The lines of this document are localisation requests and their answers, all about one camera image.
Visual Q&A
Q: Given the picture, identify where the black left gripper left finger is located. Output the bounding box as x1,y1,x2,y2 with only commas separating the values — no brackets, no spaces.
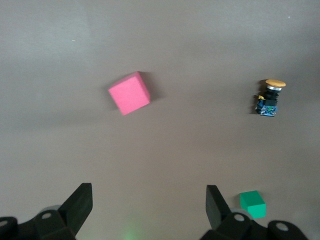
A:
0,182,94,240

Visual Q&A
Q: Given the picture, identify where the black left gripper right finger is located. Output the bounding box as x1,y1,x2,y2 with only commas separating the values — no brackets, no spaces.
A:
199,184,310,240

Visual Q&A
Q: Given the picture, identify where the orange mushroom push button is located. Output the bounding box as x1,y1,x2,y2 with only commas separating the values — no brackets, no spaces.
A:
254,79,287,118

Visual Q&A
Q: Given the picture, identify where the green foam cube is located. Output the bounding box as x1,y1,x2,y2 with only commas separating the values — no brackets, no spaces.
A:
239,190,267,220

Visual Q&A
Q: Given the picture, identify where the brown table cover mat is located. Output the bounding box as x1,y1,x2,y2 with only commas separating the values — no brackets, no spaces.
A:
0,0,320,240

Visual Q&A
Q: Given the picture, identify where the pink foam cube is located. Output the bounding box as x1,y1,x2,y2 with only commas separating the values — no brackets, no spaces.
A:
107,71,151,116

